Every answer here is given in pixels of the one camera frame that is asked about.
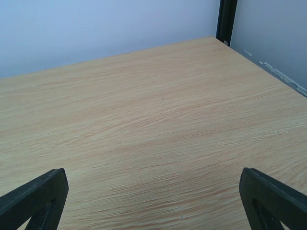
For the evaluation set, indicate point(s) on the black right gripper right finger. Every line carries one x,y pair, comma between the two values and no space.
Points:
270,204

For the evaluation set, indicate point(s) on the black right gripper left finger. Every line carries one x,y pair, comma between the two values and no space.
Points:
40,202

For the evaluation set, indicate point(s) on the black right corner frame post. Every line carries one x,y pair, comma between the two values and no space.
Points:
226,17

